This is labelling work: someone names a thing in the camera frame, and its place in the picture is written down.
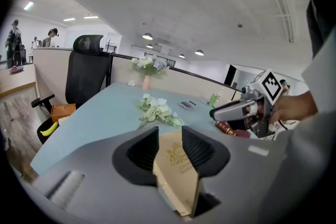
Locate white printed carton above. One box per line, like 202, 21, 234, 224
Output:
57, 115, 71, 126

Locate wooden side table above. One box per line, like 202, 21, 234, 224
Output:
0, 63, 37, 99

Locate beige desk partition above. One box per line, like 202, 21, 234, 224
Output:
33, 47, 244, 111

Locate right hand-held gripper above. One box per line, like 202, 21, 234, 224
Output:
209, 68, 284, 139

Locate person's dark shirt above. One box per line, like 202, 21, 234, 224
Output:
301, 0, 336, 58

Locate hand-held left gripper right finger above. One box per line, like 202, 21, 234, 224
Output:
181, 125, 231, 179

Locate green drink can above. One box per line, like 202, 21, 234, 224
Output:
208, 92, 221, 109

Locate orange box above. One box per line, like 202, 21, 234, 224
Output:
50, 103, 77, 123

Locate black mesh office chair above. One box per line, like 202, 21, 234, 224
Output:
30, 34, 113, 145

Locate person's right forearm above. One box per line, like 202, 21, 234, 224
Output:
269, 90, 319, 125

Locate maroon booklet with gold emblem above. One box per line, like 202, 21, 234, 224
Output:
215, 120, 251, 139

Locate white flower bouquet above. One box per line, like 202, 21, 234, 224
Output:
135, 93, 185, 129

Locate small black device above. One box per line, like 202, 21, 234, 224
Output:
180, 100, 197, 110

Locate yellow banana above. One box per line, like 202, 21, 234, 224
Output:
40, 121, 58, 137

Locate white flowers in vase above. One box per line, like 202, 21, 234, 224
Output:
130, 54, 170, 78

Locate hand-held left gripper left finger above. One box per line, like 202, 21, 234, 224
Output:
112, 126, 160, 187

